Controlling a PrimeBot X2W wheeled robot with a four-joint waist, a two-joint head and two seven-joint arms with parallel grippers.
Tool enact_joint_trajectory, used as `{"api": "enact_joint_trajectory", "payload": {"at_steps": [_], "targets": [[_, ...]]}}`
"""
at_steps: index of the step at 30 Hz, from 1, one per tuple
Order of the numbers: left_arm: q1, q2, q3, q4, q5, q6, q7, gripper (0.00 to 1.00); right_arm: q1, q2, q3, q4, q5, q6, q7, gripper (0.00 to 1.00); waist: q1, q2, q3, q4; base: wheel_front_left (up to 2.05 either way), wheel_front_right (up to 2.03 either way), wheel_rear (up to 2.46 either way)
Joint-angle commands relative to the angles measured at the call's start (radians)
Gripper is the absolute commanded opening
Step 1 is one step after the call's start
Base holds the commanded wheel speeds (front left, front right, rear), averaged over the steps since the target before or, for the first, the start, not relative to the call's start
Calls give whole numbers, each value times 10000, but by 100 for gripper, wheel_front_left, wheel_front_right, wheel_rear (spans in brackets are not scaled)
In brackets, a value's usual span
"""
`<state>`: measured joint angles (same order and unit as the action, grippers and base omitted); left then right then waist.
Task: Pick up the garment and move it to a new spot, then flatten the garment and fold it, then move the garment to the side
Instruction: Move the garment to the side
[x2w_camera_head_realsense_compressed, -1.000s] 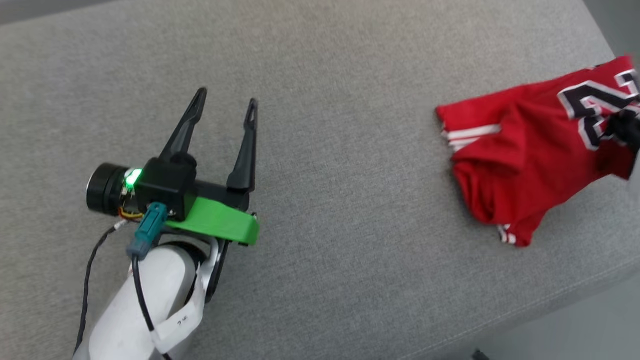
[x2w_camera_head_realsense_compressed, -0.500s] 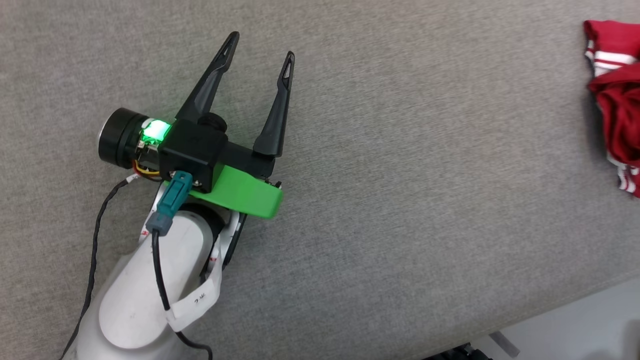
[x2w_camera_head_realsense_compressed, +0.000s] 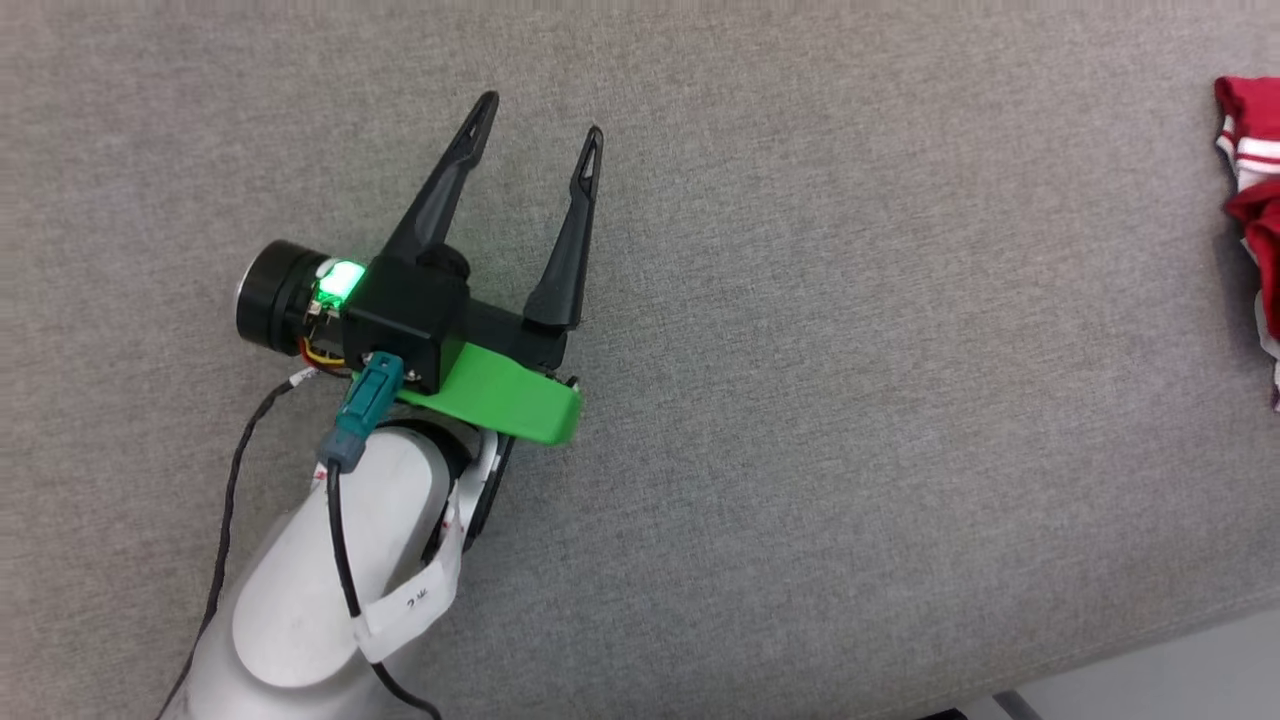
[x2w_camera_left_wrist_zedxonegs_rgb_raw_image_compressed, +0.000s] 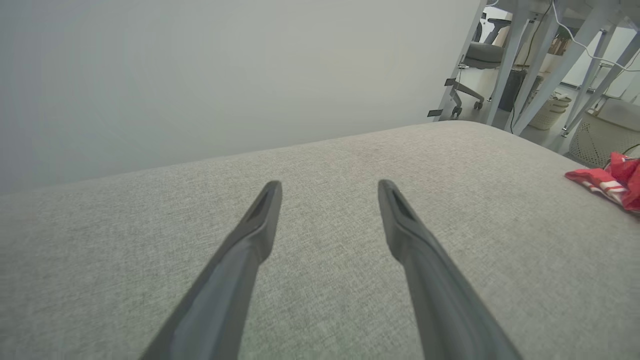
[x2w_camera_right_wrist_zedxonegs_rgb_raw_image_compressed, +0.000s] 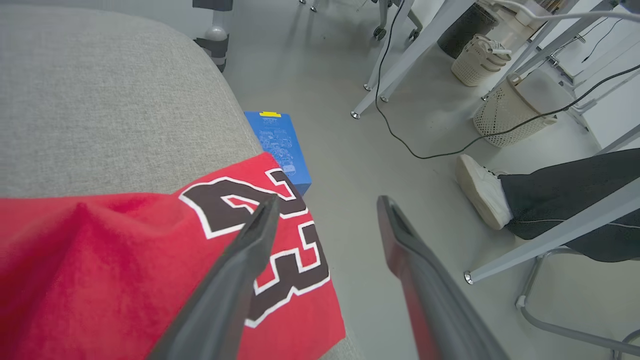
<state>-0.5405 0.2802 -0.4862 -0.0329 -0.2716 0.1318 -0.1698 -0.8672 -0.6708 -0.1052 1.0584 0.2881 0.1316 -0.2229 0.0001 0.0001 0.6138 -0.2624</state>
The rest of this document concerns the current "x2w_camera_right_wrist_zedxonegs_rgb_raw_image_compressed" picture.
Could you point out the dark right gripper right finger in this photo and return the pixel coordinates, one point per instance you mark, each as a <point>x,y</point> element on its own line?
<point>435,300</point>

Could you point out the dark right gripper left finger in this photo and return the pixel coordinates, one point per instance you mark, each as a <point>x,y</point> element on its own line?
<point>220,300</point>

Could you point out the red jersey garment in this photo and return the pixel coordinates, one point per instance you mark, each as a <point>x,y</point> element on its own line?
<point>100,275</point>

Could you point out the grey chair base tube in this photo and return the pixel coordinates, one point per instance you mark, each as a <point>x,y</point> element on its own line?
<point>530,280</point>

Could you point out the white sneaker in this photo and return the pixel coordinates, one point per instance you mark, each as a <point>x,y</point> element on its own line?
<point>482,190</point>

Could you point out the white table leg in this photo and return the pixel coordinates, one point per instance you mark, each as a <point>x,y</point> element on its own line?
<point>400,65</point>
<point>387,47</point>
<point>550,241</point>
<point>530,50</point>

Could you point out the blue cardboard box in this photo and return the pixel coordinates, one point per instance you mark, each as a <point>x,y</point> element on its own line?
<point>280,145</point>

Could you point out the black trouser leg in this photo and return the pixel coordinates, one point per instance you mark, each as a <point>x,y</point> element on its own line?
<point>565,185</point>

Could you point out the large beige woven basket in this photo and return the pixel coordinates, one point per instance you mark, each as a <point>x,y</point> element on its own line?
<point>505,115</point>

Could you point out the grey fabric sofa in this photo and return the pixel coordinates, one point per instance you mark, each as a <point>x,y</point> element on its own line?
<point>100,100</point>

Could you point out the small beige woven basket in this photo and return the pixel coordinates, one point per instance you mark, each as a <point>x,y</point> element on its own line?
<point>475,62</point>

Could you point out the black waste bin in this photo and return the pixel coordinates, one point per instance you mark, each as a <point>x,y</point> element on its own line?
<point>465,30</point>

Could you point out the office chair caster base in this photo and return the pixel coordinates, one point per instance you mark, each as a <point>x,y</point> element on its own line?
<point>382,22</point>

